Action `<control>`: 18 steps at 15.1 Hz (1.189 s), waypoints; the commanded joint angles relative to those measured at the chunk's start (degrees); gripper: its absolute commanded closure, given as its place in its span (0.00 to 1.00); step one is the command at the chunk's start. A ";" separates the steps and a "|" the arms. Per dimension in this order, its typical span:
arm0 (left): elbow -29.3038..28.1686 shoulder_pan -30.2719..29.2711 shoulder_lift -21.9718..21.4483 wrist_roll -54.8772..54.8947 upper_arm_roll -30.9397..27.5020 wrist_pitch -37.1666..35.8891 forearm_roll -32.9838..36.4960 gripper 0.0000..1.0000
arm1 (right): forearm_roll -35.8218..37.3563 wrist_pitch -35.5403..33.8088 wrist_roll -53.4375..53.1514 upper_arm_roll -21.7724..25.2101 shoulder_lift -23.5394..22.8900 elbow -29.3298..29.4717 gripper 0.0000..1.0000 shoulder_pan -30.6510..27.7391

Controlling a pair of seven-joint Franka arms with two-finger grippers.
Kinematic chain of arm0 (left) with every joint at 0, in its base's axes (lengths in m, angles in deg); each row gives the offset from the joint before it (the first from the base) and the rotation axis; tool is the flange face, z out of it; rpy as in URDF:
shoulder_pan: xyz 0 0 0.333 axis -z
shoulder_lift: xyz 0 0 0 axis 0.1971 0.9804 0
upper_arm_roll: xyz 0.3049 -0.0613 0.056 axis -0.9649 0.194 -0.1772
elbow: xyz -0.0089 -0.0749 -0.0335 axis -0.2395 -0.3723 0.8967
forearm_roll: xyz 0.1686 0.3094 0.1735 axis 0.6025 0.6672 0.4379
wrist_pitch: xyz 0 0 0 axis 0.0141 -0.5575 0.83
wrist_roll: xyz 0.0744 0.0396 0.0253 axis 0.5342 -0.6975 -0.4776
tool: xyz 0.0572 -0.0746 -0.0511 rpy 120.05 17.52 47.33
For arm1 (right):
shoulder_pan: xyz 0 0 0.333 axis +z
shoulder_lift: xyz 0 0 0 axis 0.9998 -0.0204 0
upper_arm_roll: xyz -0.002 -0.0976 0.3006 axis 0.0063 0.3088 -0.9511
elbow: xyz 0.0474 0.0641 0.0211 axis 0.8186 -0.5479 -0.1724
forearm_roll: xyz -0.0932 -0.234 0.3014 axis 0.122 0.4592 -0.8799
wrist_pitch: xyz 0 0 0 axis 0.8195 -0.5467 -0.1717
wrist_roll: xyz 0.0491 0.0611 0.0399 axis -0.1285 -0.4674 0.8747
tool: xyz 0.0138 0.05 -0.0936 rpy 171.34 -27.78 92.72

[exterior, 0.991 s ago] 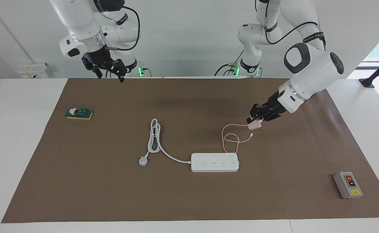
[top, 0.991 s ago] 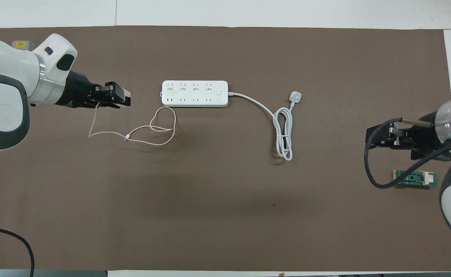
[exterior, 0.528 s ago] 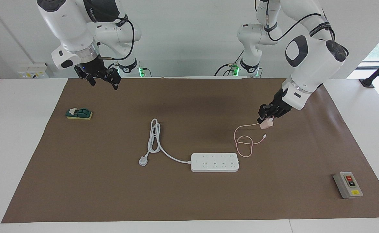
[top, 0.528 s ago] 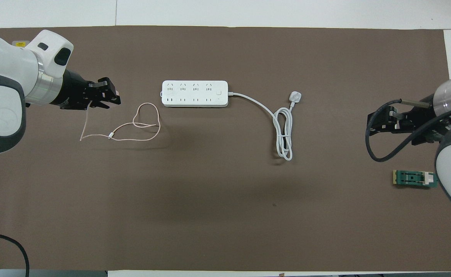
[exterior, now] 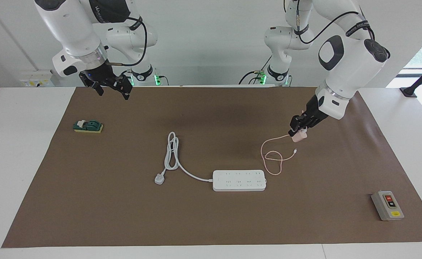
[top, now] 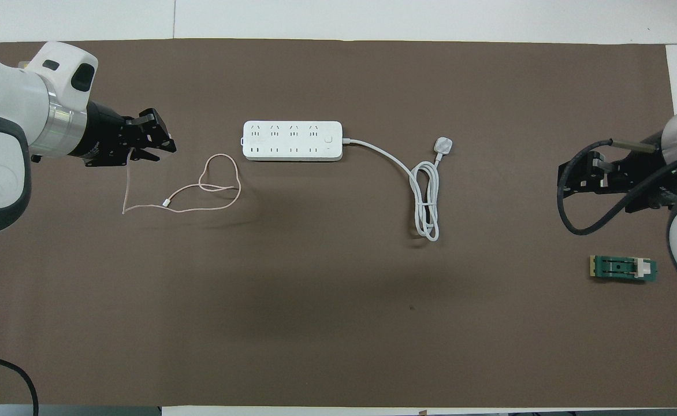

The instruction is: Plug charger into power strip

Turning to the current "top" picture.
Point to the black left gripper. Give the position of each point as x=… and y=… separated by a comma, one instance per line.
x=107, y=138

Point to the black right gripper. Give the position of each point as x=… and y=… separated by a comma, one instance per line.
x=644, y=179

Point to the green circuit board module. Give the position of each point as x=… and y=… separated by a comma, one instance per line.
x=621, y=268

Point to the brown table mat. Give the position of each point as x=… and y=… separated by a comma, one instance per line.
x=338, y=346

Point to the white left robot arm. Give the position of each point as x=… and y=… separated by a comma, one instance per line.
x=9, y=115

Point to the white power strip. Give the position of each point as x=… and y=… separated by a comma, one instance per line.
x=292, y=140

